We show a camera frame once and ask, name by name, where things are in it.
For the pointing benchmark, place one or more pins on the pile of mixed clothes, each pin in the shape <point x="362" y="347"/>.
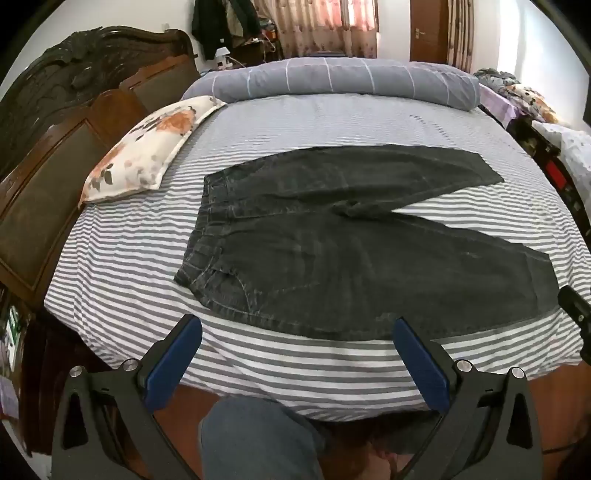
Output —
<point x="526" y="94"/>

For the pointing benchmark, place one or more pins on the pink patterned curtain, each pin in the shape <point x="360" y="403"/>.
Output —
<point x="314" y="27"/>

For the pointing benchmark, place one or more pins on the hanging dark clothes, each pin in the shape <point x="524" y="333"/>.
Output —
<point x="217" y="23"/>

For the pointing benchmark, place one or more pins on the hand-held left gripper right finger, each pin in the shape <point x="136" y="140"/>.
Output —
<point x="418" y="360"/>

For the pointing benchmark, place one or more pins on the small white appliance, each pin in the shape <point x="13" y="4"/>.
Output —
<point x="222" y="57"/>

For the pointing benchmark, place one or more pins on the grey white striped bed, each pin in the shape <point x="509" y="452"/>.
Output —
<point x="323" y="374"/>

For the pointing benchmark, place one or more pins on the brown wooden door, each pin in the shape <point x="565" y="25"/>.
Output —
<point x="427" y="27"/>

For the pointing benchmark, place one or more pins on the carved wooden headboard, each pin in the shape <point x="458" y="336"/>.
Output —
<point x="55" y="175"/>

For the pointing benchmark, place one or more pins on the purple cloth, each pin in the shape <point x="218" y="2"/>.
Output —
<point x="496" y="104"/>

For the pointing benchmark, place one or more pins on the person's leg in jeans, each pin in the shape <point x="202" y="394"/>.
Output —
<point x="258" y="438"/>

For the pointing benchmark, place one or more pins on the white floral cloth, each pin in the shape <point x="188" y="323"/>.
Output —
<point x="575" y="147"/>

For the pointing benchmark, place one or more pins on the dark grey denim pants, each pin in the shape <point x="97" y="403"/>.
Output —
<point x="323" y="258"/>

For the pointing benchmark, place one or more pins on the floral pillow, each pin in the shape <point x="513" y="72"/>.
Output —
<point x="138" y="147"/>

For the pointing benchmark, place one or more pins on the narrow patterned curtain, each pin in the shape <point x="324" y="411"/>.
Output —
<point x="460" y="32"/>

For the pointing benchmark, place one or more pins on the grey bolster pillow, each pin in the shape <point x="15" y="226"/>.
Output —
<point x="346" y="78"/>

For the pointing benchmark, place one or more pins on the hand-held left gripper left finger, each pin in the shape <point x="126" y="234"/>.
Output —
<point x="178" y="360"/>

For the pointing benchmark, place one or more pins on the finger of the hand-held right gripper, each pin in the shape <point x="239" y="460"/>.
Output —
<point x="573" y="303"/>

